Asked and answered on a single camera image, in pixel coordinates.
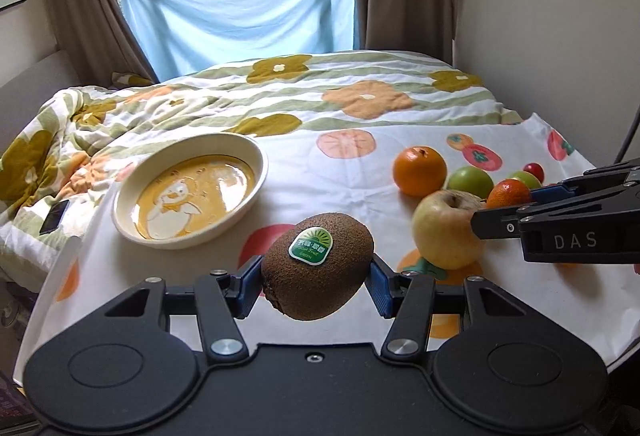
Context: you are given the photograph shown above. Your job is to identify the white fruit print cloth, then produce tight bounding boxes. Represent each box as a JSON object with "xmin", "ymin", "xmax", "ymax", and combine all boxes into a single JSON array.
[{"xmin": 13, "ymin": 116, "xmax": 639, "ymax": 380}]

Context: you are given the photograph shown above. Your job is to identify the cream duck pattern plate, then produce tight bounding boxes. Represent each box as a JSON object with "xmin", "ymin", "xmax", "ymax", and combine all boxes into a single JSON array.
[{"xmin": 112, "ymin": 133, "xmax": 269, "ymax": 250}]

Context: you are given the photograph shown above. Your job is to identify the yellow apple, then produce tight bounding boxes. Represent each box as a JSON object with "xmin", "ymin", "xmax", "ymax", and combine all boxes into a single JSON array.
[{"xmin": 411, "ymin": 190, "xmax": 485, "ymax": 270}]

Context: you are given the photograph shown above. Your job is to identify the black smartphone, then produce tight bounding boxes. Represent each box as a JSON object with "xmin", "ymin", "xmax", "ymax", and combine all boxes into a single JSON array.
[{"xmin": 39, "ymin": 200, "xmax": 70, "ymax": 236}]

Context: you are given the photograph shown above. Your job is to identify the brown kiwi with sticker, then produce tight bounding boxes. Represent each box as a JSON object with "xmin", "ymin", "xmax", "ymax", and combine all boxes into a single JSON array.
[{"xmin": 262, "ymin": 213, "xmax": 374, "ymax": 321}]

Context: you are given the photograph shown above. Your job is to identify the large orange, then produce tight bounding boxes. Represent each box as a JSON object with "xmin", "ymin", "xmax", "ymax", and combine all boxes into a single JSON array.
[{"xmin": 392, "ymin": 146, "xmax": 448, "ymax": 199}]

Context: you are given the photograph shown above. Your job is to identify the small red fruit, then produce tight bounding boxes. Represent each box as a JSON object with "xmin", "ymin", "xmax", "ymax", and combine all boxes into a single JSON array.
[{"xmin": 523, "ymin": 163, "xmax": 544, "ymax": 184}]

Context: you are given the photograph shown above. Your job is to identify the floral striped quilt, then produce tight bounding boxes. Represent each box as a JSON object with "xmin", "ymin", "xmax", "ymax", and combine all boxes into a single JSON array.
[{"xmin": 1, "ymin": 50, "xmax": 520, "ymax": 292}]

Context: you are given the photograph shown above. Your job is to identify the green apple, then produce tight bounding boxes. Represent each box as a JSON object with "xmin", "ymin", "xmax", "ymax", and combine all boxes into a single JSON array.
[
  {"xmin": 509, "ymin": 170, "xmax": 542, "ymax": 190},
  {"xmin": 446, "ymin": 166, "xmax": 495, "ymax": 200}
]

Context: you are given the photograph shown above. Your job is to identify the light blue sheet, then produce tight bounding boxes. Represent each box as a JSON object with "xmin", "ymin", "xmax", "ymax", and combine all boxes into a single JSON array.
[{"xmin": 121, "ymin": 0, "xmax": 358, "ymax": 81}]

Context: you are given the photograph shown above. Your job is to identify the left brown curtain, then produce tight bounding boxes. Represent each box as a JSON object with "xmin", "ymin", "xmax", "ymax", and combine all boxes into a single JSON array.
[{"xmin": 44, "ymin": 0, "xmax": 157, "ymax": 87}]

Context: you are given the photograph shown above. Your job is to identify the small mandarin orange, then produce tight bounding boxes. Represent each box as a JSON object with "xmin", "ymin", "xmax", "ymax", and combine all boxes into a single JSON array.
[{"xmin": 486, "ymin": 178, "xmax": 532, "ymax": 210}]

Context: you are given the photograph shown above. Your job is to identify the grey headboard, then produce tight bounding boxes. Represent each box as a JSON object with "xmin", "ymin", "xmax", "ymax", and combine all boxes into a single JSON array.
[{"xmin": 0, "ymin": 50, "xmax": 80, "ymax": 152}]

